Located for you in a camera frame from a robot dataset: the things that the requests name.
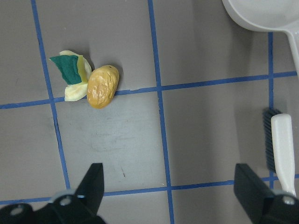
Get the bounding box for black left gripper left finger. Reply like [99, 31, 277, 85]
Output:
[50, 163, 104, 216]

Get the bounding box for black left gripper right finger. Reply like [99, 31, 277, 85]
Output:
[234, 163, 299, 224]

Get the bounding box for white hand brush black bristles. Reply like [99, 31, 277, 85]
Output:
[263, 108, 296, 196]

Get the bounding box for pale toy croissant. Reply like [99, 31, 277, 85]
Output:
[59, 50, 92, 101]

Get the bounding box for brown toy potato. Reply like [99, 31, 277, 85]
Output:
[87, 65, 120, 109]

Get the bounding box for green yellow sponge piece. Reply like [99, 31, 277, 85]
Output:
[50, 55, 87, 85]

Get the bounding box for white plastic dustpan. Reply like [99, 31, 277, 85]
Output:
[222, 0, 299, 72]

